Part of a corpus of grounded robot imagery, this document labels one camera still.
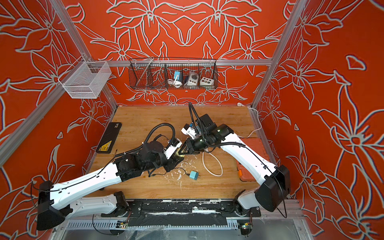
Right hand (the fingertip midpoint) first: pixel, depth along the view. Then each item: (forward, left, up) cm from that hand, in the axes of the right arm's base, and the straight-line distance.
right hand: (178, 154), depth 66 cm
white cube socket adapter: (+49, -15, +5) cm, 51 cm away
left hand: (+1, -1, -3) cm, 3 cm away
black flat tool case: (+23, +52, -23) cm, 62 cm away
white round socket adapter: (+47, -6, +8) cm, 48 cm away
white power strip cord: (+8, -23, -24) cm, 34 cm away
